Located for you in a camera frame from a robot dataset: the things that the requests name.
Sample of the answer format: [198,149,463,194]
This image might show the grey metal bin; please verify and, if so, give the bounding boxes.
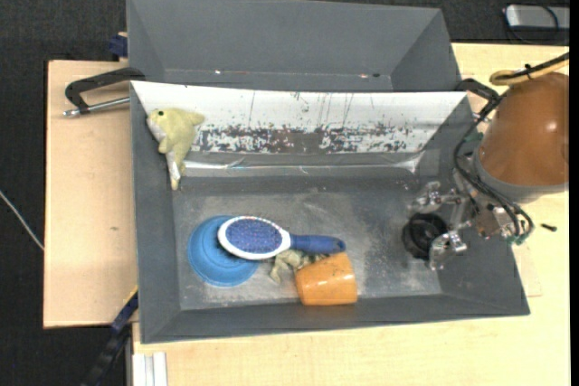
[125,0,531,344]

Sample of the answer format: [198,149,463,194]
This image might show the pale wood board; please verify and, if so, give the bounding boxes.
[43,58,139,330]

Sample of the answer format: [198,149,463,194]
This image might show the blue bowl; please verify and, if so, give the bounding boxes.
[186,214,261,288]

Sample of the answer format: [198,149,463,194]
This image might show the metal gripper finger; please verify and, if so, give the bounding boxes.
[408,181,461,213]
[427,229,470,271]

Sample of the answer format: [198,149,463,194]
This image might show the yellow-green plush toy animal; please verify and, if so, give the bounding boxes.
[145,107,206,191]

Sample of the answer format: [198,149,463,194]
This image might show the black ribbed round knob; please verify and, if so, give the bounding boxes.
[401,212,449,261]

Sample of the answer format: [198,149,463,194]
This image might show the orange cup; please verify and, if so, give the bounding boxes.
[294,251,359,306]

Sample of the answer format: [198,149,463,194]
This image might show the olive green cloth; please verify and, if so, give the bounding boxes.
[269,249,331,285]

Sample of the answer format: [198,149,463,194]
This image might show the blue and white hairbrush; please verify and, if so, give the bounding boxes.
[217,215,347,261]

